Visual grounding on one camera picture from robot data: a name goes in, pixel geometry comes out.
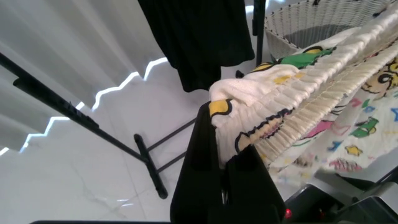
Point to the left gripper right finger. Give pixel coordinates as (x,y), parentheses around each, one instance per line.
(252,193)

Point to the black garment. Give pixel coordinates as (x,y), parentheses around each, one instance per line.
(199,37)

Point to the cream printed garment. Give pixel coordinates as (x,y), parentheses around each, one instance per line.
(280,93)

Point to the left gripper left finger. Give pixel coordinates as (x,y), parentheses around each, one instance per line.
(196,180)

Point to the black clothes rack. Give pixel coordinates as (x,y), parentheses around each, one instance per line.
(62,105)

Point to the white laundry basket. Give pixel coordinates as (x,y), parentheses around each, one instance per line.
(295,21)

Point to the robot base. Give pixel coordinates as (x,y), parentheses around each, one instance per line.
(357,205)

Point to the white curtain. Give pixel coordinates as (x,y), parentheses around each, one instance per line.
(62,46)

